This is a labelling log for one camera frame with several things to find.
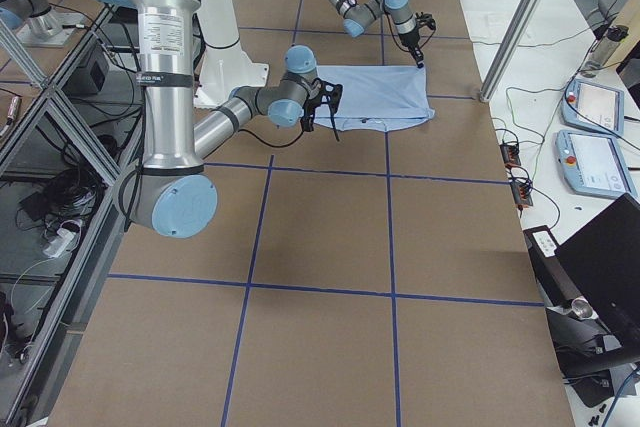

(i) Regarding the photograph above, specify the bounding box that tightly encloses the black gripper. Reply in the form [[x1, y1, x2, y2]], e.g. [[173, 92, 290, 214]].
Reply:
[[300, 78, 343, 142], [397, 12, 436, 69]]

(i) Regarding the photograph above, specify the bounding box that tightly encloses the light blue t-shirt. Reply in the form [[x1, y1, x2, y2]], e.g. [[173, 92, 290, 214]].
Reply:
[[315, 65, 435, 132]]

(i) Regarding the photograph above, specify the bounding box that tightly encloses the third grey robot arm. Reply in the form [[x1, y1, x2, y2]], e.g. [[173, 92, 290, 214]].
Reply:
[[1, 0, 71, 48]]

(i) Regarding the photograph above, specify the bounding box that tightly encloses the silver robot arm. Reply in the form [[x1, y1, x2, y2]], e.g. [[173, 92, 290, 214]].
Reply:
[[328, 0, 436, 68], [99, 0, 343, 238]]

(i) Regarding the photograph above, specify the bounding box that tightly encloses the orange black electronics module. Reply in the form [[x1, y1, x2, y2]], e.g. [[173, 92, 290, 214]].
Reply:
[[500, 143, 522, 168]]

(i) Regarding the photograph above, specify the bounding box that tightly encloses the teach pendant tablet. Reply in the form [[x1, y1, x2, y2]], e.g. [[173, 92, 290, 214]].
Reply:
[[561, 78, 624, 137], [555, 129, 637, 199]]

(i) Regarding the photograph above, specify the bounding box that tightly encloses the black laptop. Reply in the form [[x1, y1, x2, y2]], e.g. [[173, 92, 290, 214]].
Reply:
[[556, 194, 639, 345]]

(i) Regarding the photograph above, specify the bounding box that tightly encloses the white power strip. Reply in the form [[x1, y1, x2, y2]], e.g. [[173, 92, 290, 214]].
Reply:
[[43, 227, 79, 258]]

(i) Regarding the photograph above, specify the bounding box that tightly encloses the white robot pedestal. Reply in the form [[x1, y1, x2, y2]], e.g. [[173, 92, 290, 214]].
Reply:
[[194, 0, 269, 109]]

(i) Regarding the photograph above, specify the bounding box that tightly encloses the aluminium frame post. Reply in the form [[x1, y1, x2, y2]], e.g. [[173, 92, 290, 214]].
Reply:
[[479, 0, 541, 103]]

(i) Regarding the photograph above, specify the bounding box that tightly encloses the aluminium truss frame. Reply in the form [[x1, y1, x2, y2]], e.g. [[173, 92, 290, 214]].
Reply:
[[1, 7, 140, 426]]

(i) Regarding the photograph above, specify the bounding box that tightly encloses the black camera device stand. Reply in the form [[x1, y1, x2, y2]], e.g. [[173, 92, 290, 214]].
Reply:
[[524, 225, 639, 407]]

